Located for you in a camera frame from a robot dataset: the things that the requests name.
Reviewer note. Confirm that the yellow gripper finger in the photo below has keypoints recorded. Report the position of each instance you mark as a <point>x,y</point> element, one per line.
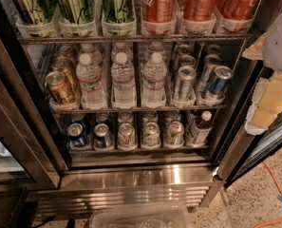
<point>255,51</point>
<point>266,104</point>

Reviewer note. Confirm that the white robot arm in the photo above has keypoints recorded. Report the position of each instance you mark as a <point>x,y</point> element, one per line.
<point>272,47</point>

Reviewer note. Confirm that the fridge door right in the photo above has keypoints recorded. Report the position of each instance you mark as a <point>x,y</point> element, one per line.
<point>244,151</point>

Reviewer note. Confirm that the fridge door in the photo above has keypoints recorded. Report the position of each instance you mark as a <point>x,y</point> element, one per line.
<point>28,166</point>
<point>244,151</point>

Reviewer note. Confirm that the brown drink bottle white cap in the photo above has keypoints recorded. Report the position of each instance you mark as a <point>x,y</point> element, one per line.
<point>200,129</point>

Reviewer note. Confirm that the stainless fridge base grille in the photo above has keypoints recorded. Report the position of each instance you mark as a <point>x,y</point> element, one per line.
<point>85,192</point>

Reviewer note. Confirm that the fridge door left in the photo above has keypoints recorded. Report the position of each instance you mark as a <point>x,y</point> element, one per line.
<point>28,166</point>

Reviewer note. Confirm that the front blue energy can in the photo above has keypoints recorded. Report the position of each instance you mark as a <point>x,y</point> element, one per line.
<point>221,77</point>

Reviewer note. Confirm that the blue energy can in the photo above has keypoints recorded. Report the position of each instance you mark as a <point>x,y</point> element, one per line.
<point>221,77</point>
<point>210,49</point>
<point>210,62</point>

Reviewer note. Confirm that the rear blue energy can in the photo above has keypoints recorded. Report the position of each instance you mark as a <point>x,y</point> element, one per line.
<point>210,49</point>

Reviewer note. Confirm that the right red Coca-Cola can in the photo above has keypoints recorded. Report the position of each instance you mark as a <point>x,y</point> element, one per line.
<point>238,9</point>

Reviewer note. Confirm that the red coca-cola can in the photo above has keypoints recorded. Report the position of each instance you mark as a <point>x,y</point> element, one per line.
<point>157,11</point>
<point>198,10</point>
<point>238,9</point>

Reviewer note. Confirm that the silver energy can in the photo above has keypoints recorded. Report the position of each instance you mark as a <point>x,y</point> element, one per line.
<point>180,49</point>
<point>184,82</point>
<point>183,60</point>

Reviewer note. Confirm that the rear silver energy can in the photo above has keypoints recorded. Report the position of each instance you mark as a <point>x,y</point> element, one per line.
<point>180,49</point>

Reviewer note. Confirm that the front silver energy can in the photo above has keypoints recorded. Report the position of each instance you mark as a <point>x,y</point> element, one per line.
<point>184,82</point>

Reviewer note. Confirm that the middle red Coca-Cola can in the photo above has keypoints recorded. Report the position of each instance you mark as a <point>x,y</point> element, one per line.
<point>198,10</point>

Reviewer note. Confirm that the rear right white soda can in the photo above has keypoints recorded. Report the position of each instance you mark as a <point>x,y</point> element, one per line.
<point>171,116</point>

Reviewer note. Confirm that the white soda can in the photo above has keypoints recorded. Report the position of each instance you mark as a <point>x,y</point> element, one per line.
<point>149,116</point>
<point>174,133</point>
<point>151,134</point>
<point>126,135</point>
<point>125,118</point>
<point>171,116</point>

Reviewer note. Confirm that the front right white soda can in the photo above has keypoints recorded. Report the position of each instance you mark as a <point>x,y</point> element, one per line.
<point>174,133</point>

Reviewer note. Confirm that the left red Coca-Cola can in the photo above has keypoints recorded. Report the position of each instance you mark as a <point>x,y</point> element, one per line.
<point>157,11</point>

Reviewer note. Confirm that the rear middle white soda can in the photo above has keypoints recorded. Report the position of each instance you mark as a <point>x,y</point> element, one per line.
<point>149,116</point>

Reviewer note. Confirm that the front middle white soda can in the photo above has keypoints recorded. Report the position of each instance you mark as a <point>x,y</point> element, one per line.
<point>151,134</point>

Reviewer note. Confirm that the rear left white soda can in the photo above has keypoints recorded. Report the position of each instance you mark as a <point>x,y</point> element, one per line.
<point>125,118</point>

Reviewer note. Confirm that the right green LaCroix can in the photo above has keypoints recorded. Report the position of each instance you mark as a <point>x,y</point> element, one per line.
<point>118,11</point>

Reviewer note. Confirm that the green lacroix can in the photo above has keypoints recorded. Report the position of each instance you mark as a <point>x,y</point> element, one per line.
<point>118,11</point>
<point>35,12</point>
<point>77,11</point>

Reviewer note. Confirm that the front left white soda can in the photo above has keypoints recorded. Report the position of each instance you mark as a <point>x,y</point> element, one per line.
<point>126,135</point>

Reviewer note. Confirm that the blue pepsi can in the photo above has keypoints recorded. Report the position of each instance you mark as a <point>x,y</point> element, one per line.
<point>77,135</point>
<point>81,118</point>
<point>102,136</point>
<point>103,118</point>

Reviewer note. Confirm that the middle green LaCroix can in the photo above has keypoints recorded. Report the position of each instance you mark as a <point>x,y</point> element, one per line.
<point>77,11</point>

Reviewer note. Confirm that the rear gold can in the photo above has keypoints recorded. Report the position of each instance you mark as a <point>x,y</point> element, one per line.
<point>66,51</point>

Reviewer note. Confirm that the gold can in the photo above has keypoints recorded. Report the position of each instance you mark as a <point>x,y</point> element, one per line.
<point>66,51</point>
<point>59,88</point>
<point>66,66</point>

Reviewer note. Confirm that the rear left blue Pepsi can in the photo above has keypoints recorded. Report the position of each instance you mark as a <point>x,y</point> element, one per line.
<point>81,118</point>

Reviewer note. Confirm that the front left blue Pepsi can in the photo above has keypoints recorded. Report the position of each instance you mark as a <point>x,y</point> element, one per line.
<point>77,135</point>

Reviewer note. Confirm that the front gold can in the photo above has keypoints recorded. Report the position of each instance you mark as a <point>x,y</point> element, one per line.
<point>59,88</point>

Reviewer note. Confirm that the left green LaCroix can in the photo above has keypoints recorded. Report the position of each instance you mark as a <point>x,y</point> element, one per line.
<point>35,12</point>

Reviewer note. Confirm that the middle wire shelf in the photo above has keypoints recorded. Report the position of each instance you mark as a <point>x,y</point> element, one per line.
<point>139,109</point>

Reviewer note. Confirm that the wire shelf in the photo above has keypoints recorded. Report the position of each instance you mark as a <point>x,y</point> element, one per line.
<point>133,38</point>
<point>139,109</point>

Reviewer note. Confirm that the upper wire shelf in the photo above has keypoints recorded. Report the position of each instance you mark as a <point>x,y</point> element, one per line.
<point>133,38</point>

